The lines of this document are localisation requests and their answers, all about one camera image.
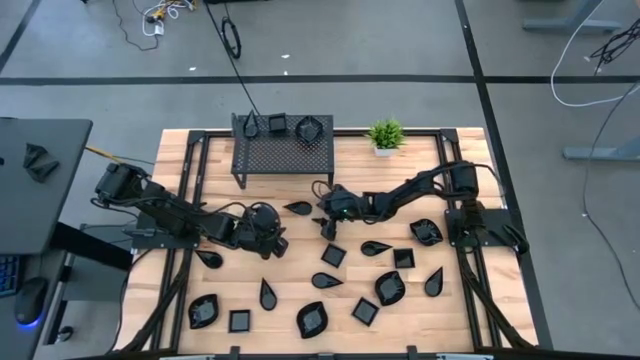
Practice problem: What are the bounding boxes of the white floor cable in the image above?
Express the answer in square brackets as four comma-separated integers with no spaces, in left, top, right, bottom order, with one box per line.
[549,0,640,109]

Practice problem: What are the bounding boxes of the thin black floor cable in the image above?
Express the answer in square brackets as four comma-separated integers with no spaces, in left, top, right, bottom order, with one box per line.
[581,79,640,312]

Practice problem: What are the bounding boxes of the black desk support beam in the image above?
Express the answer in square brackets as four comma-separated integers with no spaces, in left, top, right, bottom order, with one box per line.
[49,222,134,272]

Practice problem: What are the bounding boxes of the black cable bundle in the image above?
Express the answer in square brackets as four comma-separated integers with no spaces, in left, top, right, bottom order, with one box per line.
[589,18,640,76]

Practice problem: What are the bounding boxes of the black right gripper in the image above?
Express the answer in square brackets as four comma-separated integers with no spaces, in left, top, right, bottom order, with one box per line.
[311,184,374,242]

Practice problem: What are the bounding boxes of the black computer mouse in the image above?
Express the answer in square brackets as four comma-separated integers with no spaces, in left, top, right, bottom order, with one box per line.
[13,276,50,329]

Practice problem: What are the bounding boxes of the black leaf-shaped mini plate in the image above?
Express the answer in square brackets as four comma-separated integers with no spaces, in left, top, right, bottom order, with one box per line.
[374,270,407,307]
[187,293,220,330]
[294,115,324,145]
[409,218,444,247]
[295,300,329,340]

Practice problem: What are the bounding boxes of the crumpled black cloth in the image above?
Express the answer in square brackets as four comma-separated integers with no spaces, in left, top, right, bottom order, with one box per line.
[22,142,61,184]

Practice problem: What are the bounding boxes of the black keyboard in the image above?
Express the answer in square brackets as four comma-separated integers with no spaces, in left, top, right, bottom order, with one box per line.
[0,254,22,300]

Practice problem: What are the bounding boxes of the green plant in white pot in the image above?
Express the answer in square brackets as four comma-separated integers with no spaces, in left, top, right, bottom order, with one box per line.
[366,117,407,159]

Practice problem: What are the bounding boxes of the long black floor cable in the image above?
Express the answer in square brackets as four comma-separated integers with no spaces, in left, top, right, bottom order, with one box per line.
[203,0,262,117]

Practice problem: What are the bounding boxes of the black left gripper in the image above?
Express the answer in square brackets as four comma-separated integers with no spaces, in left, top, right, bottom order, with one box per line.
[234,202,290,261]

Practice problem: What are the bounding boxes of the black perforated metal shelf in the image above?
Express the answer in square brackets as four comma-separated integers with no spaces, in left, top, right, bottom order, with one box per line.
[229,112,336,191]

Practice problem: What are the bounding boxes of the black teardrop mini plate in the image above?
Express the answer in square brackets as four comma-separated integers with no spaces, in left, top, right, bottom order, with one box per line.
[424,266,445,298]
[243,110,260,140]
[283,200,313,216]
[194,249,224,270]
[311,272,344,290]
[360,240,394,257]
[259,277,278,311]

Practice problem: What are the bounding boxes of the coiled black cable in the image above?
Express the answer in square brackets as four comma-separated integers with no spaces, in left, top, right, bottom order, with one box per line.
[219,16,244,61]

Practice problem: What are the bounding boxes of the grey table leg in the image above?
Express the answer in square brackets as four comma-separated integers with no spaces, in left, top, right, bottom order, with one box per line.
[562,135,640,162]
[522,0,625,35]

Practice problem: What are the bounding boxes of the white and yellow cable bundle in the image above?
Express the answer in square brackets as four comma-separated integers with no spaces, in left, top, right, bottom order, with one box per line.
[141,0,197,38]

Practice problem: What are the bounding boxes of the black desk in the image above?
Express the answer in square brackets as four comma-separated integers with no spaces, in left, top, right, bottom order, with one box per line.
[0,117,95,257]

